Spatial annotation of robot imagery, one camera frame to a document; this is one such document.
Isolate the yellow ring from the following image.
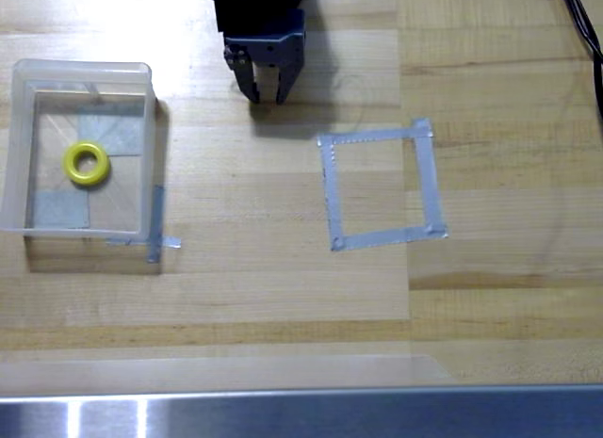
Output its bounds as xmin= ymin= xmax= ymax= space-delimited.
xmin=61 ymin=140 xmax=112 ymax=189

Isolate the clear plastic box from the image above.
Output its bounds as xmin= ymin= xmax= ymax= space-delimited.
xmin=0 ymin=58 xmax=157 ymax=237

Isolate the grey tape patch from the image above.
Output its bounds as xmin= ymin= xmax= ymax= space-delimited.
xmin=31 ymin=188 xmax=92 ymax=232
xmin=76 ymin=105 xmax=144 ymax=158

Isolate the black cable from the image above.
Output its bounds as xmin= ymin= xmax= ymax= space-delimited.
xmin=567 ymin=0 xmax=603 ymax=126
xmin=558 ymin=0 xmax=603 ymax=65

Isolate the metal table edge rail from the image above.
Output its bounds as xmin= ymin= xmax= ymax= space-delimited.
xmin=0 ymin=384 xmax=603 ymax=438

